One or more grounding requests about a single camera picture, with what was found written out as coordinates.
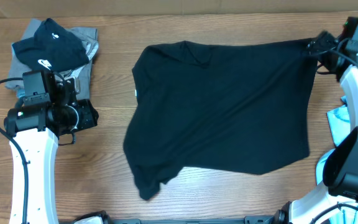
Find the black t-shirt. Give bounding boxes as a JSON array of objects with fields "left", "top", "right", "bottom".
[{"left": 123, "top": 39, "right": 317, "bottom": 200}]

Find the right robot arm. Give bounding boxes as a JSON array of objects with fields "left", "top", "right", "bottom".
[{"left": 255, "top": 17, "right": 358, "bottom": 223}]

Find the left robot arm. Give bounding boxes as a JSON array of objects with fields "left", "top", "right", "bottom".
[{"left": 4, "top": 70, "right": 99, "bottom": 223}]

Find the folded light blue garment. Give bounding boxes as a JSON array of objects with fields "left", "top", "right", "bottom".
[{"left": 16, "top": 89, "right": 25, "bottom": 99}]

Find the folded black Nike shirt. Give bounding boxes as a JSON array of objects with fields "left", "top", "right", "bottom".
[{"left": 12, "top": 18, "right": 89, "bottom": 72}]

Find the folded grey garment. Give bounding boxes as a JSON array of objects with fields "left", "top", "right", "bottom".
[{"left": 6, "top": 19, "right": 99, "bottom": 100}]

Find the light blue printed t-shirt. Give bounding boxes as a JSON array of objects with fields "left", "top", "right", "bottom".
[{"left": 316, "top": 96, "right": 358, "bottom": 224}]

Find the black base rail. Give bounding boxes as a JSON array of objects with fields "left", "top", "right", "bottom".
[{"left": 57, "top": 210, "right": 279, "bottom": 224}]

